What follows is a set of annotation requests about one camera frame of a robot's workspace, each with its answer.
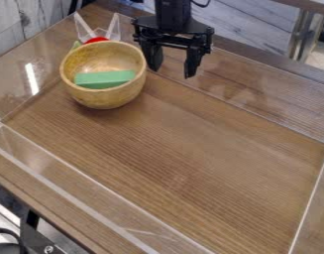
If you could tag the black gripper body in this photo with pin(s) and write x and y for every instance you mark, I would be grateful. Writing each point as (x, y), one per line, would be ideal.
(193, 35)

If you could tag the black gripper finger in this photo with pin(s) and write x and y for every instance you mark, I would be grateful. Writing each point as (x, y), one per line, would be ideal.
(193, 61)
(153, 52)

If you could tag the wooden bowl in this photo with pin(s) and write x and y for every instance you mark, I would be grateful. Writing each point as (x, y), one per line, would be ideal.
(105, 56)

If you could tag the red fruit with green leaf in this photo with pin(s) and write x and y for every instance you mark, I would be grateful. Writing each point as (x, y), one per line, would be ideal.
(93, 40)

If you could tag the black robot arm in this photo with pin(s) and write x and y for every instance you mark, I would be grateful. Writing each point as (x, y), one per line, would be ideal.
(174, 12)

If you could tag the green rectangular block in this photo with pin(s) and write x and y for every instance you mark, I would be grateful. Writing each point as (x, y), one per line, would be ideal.
(103, 79)

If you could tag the metal table leg background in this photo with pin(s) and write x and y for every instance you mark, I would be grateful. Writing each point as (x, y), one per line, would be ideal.
(305, 35)

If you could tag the clear acrylic corner bracket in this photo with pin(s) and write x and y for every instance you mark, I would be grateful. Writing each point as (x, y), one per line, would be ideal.
(87, 33)

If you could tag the clear acrylic tray wall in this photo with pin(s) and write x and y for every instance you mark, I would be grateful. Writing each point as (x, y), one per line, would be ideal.
(106, 223)

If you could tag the black table leg bracket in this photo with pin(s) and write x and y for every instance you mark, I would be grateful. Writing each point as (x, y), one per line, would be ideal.
(38, 244)

